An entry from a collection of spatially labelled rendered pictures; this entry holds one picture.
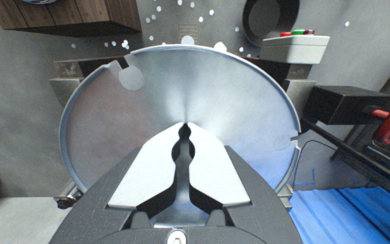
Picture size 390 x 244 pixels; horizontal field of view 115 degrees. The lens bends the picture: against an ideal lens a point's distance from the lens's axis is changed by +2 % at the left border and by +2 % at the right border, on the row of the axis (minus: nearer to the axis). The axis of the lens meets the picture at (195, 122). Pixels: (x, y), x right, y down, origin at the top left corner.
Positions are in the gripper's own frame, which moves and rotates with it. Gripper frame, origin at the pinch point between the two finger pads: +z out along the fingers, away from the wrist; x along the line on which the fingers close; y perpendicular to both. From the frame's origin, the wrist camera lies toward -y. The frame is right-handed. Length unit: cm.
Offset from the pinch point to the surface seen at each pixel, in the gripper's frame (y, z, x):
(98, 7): -18, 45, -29
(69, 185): 11.6, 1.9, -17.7
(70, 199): 12.2, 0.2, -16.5
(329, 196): 138, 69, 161
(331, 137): 38, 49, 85
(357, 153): 38, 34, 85
